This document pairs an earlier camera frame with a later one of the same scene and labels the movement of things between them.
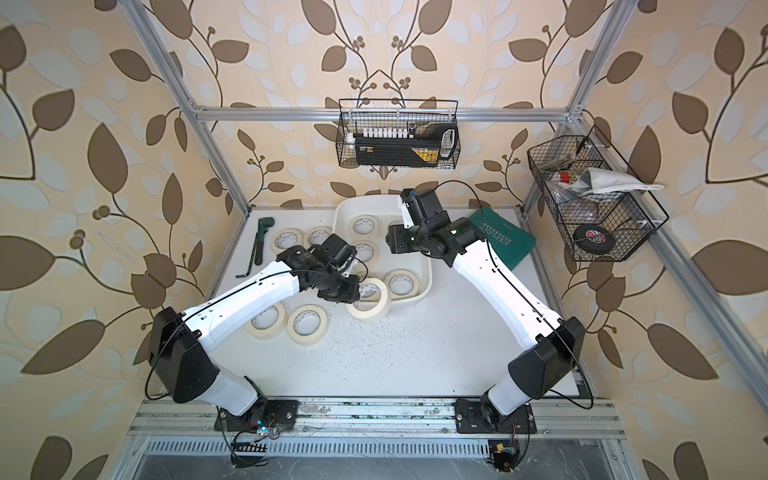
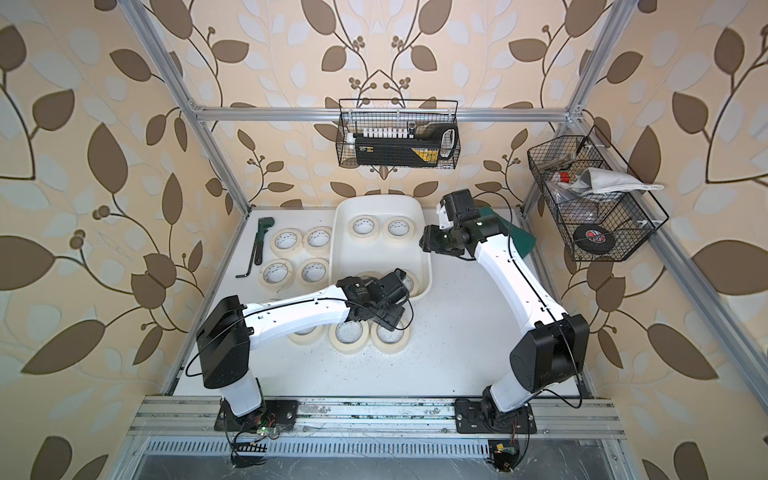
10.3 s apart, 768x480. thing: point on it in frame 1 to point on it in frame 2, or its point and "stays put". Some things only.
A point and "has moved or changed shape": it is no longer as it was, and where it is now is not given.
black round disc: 593,239 stays put
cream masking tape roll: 285,238 stays put
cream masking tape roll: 402,284 has moved or changed shape
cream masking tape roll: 375,301 has moved or changed shape
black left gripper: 356,297 to 400,316
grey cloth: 593,180 stays put
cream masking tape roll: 395,222 stays put
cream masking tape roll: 316,236 stays put
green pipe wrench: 263,223 stays put
